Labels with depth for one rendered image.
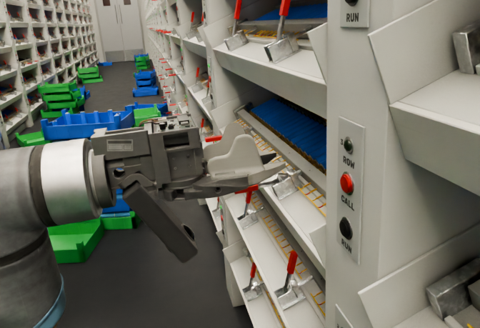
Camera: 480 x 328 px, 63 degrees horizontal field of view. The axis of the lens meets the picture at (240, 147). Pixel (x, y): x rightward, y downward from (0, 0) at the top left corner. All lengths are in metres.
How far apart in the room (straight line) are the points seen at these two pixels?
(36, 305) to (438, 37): 0.47
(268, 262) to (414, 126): 0.55
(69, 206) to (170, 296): 0.90
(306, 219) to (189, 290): 0.84
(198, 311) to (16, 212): 0.86
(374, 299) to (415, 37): 0.20
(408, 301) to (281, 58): 0.32
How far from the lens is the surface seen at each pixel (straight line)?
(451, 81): 0.29
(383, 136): 0.29
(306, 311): 0.67
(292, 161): 0.61
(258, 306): 0.98
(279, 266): 0.76
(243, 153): 0.44
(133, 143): 0.43
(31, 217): 0.45
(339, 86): 0.34
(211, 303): 1.26
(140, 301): 1.32
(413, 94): 0.29
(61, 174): 0.43
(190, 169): 0.44
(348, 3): 0.32
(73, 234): 1.77
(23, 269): 0.49
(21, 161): 0.45
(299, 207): 0.54
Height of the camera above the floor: 0.80
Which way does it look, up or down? 18 degrees down
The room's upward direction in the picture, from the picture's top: 4 degrees counter-clockwise
